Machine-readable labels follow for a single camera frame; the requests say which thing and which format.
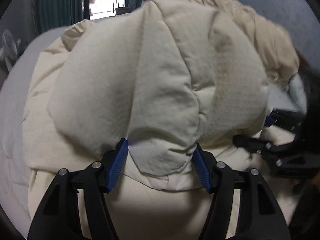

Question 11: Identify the cream white hooded coat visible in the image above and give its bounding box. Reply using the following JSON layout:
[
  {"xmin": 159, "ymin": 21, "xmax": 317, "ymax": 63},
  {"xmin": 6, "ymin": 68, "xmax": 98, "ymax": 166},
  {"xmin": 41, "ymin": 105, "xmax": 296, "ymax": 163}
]
[{"xmin": 22, "ymin": 0, "xmax": 298, "ymax": 240}]

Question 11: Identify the light blue bed sheet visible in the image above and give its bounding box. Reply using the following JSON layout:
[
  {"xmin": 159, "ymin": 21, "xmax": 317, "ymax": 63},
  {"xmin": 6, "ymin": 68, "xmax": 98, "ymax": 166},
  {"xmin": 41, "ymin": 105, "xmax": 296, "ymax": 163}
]
[{"xmin": 0, "ymin": 27, "xmax": 65, "ymax": 237}]

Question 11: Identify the beige fleece blanket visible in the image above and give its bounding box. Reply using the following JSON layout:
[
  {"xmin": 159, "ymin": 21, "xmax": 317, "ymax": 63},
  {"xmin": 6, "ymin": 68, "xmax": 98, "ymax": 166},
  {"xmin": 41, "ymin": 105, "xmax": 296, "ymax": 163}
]
[{"xmin": 184, "ymin": 0, "xmax": 300, "ymax": 89}]

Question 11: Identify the white standing fan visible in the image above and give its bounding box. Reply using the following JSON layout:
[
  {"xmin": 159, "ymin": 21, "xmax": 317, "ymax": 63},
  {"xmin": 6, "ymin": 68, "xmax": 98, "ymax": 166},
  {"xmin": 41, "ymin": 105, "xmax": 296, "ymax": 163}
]
[{"xmin": 1, "ymin": 29, "xmax": 21, "ymax": 73}]

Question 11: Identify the brown cardboard box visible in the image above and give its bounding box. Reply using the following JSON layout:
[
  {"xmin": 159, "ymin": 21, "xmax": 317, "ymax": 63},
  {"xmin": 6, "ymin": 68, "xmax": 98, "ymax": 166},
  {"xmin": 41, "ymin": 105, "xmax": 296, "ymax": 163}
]
[{"xmin": 116, "ymin": 7, "xmax": 134, "ymax": 16}]

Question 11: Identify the teal left curtain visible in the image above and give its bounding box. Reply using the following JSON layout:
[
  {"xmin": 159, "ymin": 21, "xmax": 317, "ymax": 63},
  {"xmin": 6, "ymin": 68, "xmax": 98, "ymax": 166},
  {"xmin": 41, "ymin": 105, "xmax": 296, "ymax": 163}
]
[{"xmin": 31, "ymin": 0, "xmax": 84, "ymax": 35}]

